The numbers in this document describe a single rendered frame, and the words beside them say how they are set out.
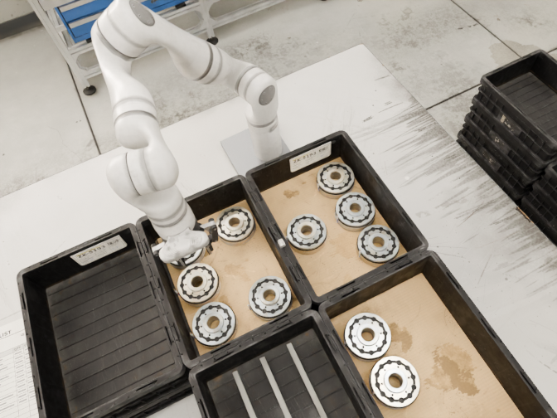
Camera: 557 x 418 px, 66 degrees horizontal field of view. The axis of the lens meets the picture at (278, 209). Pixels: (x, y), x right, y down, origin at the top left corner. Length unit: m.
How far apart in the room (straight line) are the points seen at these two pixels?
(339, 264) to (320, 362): 0.24
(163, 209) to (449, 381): 0.70
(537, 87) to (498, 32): 1.09
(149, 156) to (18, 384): 0.88
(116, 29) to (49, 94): 2.28
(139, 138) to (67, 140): 2.08
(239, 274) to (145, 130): 0.52
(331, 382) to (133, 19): 0.83
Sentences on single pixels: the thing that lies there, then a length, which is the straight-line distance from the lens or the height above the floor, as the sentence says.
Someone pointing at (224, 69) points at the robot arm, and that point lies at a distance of 1.04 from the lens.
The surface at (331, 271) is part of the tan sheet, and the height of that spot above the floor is 0.83.
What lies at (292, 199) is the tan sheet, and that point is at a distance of 1.19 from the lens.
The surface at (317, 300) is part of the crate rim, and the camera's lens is 0.96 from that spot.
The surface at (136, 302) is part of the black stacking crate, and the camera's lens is 1.16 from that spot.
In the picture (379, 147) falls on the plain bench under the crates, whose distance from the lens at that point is 1.46.
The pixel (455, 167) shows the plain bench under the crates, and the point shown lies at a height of 0.70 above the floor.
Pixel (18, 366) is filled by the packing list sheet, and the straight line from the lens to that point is 1.41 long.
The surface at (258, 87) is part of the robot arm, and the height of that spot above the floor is 1.05.
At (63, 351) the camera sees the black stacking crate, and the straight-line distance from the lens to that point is 1.20.
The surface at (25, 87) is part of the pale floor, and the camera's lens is 3.27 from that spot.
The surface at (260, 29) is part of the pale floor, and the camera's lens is 3.06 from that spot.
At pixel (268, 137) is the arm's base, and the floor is 0.85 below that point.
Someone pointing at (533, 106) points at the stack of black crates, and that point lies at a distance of 2.02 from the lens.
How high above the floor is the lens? 1.85
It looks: 60 degrees down
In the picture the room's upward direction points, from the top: 10 degrees counter-clockwise
